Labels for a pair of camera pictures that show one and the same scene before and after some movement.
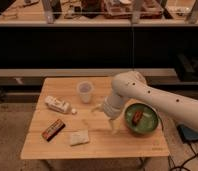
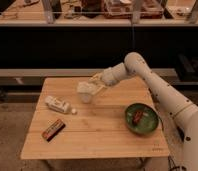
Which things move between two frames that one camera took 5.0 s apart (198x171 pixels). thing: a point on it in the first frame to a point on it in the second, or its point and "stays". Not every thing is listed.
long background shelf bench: x=37 y=39 stays
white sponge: x=79 y=137 to x=86 y=88
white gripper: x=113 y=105 to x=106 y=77
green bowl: x=141 y=118 stays
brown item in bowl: x=137 y=117 stays
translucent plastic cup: x=85 y=89 stays
